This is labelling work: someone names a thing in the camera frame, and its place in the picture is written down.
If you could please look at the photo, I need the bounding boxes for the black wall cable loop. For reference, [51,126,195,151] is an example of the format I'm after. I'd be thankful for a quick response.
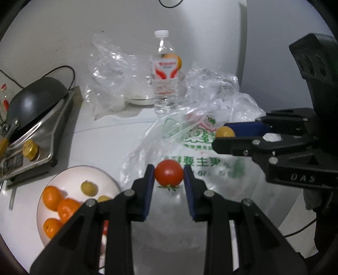
[158,0,185,8]

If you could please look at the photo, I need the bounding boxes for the mandarin on plastic bag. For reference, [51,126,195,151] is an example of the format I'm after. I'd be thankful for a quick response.
[43,218,63,239]

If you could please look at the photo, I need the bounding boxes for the red label sauce bottle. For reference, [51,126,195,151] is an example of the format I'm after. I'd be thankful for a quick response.
[1,83,11,114]

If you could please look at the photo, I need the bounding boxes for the printed clear plastic bag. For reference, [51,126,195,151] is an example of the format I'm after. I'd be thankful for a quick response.
[120,107,270,274]

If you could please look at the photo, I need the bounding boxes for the black power cable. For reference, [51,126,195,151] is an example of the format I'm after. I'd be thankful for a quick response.
[0,65,76,91]

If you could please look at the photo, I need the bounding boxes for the black wok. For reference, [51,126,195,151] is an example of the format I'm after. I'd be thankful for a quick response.
[6,77,68,127]

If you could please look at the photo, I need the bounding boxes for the wooden wok handle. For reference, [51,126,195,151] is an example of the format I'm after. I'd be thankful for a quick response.
[0,137,9,158]

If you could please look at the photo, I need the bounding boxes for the white round plate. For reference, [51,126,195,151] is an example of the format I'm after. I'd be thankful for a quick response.
[36,165,123,265]

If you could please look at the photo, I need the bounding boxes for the gold cooker knob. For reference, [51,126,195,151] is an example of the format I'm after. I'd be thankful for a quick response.
[22,139,39,161]

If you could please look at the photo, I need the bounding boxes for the small mandarin orange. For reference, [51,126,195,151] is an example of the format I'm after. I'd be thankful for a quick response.
[42,186,63,211]

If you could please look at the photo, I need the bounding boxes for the steel induction cooker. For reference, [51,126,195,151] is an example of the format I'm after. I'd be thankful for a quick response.
[1,86,83,189]

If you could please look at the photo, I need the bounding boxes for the large mandarin orange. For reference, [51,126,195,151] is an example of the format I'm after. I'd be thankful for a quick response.
[57,198,81,224]

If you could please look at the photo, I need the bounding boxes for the orange fruit behind bottle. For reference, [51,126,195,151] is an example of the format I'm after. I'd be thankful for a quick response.
[162,53,182,70]

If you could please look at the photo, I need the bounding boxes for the clear bag on right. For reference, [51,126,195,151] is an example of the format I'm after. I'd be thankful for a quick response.
[182,61,240,108]

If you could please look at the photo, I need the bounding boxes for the white dish under bag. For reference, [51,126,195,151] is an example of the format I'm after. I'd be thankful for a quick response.
[128,96,154,106]

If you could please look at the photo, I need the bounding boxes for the clear water bottle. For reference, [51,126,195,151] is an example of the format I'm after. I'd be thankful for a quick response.
[150,30,179,116]

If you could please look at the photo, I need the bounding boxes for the yellow kumquat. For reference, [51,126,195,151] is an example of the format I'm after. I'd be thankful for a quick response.
[97,195,112,203]
[215,126,236,138]
[81,180,98,197]

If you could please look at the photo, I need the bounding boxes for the red cherry tomato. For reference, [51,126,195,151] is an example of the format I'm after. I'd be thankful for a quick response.
[155,159,184,191]
[102,220,109,235]

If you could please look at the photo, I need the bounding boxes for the crumpled clear plastic bag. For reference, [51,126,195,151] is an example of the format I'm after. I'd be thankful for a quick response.
[84,34,154,120]

